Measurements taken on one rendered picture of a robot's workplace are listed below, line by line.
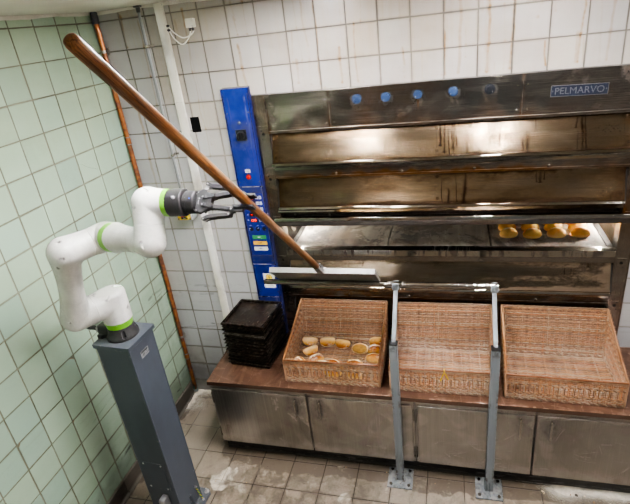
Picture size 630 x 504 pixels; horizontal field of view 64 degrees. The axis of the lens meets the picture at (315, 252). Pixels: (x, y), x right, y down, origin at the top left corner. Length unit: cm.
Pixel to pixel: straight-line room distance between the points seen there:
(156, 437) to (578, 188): 245
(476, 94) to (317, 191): 97
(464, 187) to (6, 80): 222
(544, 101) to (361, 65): 89
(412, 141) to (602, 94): 88
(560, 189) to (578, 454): 135
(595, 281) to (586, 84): 104
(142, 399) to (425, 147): 188
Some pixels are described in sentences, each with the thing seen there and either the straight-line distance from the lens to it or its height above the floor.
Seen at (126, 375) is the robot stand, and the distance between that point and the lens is 258.
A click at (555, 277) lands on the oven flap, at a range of 304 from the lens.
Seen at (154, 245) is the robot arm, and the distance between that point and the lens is 172.
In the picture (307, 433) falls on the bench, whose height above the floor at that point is 24.
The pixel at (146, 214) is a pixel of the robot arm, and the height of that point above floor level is 193.
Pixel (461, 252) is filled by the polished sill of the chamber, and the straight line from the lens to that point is 292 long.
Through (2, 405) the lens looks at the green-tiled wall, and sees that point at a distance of 265.
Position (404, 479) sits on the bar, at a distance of 319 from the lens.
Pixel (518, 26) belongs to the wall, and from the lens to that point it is 264.
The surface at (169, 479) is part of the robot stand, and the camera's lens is 299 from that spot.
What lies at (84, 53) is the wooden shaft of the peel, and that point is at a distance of 101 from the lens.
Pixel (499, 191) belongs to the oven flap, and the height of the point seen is 152.
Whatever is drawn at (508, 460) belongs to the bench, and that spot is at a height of 19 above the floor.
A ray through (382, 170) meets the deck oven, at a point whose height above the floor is 166.
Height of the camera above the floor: 245
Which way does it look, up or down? 25 degrees down
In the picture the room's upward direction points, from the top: 7 degrees counter-clockwise
